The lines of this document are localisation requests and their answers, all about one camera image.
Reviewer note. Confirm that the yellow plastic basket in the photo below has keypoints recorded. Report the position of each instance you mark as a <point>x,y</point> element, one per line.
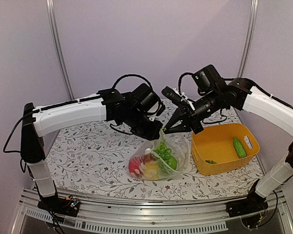
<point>216,143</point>

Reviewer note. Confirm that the aluminium front rail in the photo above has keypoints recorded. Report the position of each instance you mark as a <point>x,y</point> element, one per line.
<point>110,215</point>

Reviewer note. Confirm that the yellow lemon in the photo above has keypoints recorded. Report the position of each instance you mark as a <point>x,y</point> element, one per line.
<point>151,171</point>

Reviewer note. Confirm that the green grapes bunch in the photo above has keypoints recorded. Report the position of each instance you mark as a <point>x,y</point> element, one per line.
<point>163,151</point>

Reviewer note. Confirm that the floral tablecloth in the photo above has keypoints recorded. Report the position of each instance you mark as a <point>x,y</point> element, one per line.
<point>92,158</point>

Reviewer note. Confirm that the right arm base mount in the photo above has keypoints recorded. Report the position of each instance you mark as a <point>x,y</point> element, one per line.
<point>250,207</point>

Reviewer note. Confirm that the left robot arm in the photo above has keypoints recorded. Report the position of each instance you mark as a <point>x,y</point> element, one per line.
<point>137,109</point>

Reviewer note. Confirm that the left aluminium post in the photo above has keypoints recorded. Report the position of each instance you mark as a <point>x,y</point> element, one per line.
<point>58,49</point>

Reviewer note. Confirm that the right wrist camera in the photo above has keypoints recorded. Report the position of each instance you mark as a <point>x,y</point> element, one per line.
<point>175,97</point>

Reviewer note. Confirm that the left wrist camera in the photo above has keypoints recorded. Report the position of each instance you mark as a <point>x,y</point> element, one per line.
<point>156,110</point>

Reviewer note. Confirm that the green cucumber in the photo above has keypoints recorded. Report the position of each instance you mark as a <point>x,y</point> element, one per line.
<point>239,148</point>

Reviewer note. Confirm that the green pear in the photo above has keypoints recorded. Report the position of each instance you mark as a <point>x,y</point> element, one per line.
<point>171,162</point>

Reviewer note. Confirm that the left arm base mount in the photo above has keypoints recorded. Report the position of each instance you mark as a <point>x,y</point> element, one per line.
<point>65,206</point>

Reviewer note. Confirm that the red apple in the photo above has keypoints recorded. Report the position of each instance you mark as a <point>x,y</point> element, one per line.
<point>136,166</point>

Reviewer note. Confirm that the clear zip top bag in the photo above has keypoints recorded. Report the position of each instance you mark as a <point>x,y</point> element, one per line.
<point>180,150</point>

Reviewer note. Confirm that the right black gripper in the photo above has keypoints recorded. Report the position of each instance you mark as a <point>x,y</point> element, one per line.
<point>191,118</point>

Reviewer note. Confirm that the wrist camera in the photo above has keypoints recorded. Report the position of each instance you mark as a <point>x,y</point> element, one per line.
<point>175,97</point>
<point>156,110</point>

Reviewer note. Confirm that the green lettuce leaf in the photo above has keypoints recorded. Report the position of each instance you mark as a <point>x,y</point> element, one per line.
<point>211,162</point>

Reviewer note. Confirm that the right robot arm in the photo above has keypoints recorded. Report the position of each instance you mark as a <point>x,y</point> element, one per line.
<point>242,94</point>

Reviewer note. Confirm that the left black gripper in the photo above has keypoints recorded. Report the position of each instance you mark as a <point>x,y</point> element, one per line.
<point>153,134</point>

